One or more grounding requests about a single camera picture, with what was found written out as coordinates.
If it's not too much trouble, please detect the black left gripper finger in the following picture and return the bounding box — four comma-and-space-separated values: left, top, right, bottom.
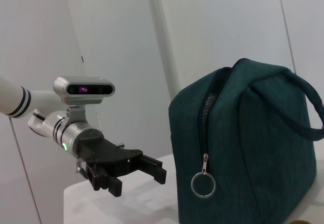
131, 155, 167, 185
85, 163, 124, 198

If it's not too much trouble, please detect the dark teal insulated lunch bag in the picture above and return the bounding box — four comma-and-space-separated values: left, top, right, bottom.
168, 58, 324, 224

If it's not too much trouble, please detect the metal zipper pull ring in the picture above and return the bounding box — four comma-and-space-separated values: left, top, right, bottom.
190, 153, 217, 199

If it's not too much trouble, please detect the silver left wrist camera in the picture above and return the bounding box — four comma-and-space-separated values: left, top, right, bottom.
52, 76, 116, 129

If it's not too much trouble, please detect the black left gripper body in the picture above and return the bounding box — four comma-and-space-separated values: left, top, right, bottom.
74, 129, 144, 179

